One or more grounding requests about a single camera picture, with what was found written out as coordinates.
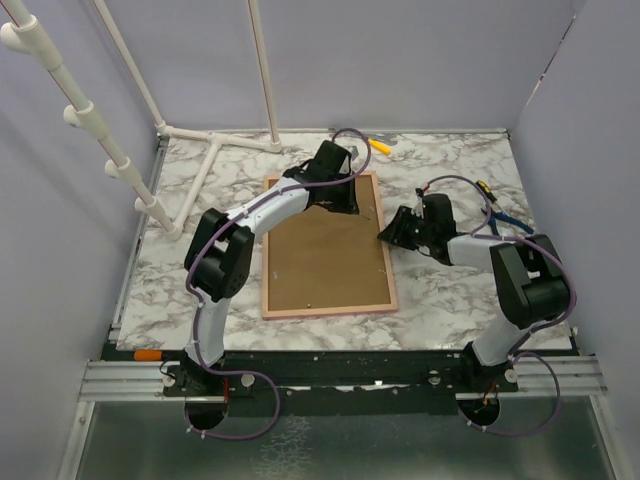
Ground blue handled pliers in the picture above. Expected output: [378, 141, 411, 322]
[488, 207, 534, 236]

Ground white pvc pipe rack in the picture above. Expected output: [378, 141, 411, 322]
[0, 0, 284, 242]

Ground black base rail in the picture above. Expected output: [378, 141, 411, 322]
[163, 350, 518, 417]

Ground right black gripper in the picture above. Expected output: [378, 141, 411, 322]
[377, 205, 435, 251]

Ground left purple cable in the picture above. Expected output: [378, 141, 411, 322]
[184, 128, 374, 441]

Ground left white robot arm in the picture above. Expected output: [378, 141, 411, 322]
[184, 140, 359, 395]

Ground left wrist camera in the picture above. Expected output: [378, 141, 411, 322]
[348, 146, 359, 160]

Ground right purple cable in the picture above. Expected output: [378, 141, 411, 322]
[422, 174, 579, 436]

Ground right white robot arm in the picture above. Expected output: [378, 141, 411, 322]
[378, 194, 572, 391]

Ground purple cable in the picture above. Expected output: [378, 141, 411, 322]
[422, 174, 579, 436]
[184, 128, 374, 441]

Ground black yellow screwdriver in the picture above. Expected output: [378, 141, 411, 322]
[475, 180, 498, 204]

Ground pink picture frame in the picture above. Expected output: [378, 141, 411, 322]
[261, 171, 398, 320]

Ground yellow handled screwdriver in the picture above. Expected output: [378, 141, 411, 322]
[369, 138, 391, 155]

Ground silver wrench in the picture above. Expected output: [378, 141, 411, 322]
[328, 128, 398, 147]

